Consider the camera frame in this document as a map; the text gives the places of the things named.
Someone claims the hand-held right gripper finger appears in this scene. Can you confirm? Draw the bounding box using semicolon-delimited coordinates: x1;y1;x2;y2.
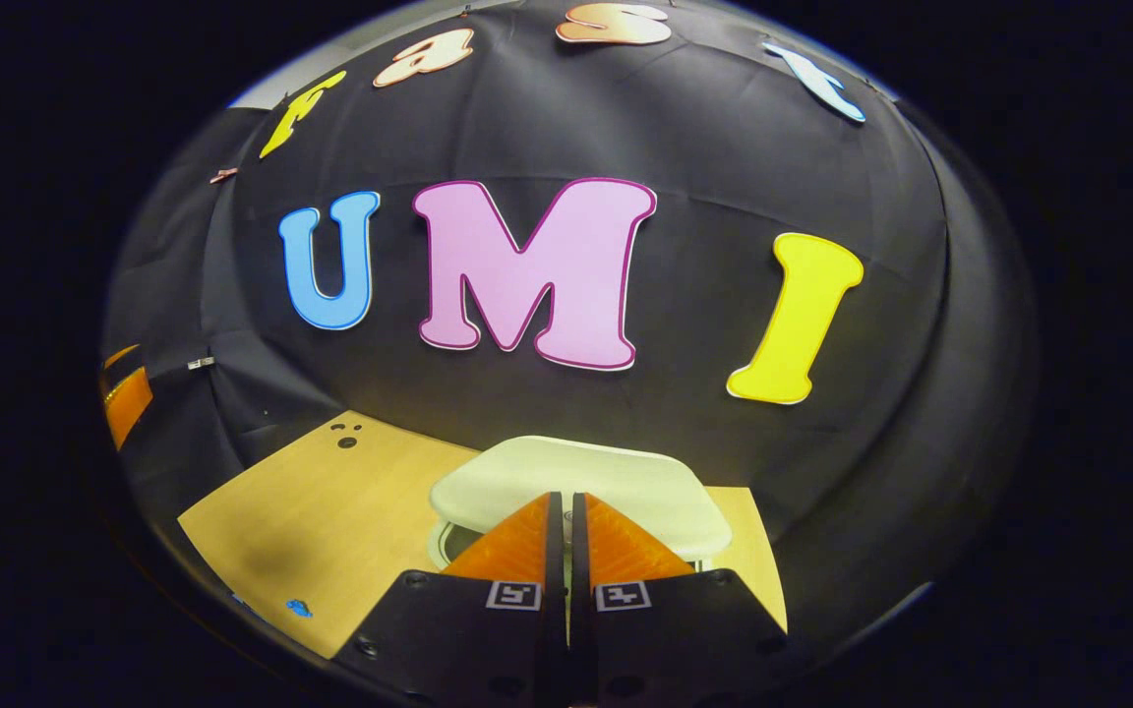
568;492;794;708
330;492;567;708

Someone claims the pale green desktop garbage bin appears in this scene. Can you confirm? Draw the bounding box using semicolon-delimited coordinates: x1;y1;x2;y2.
427;436;733;576

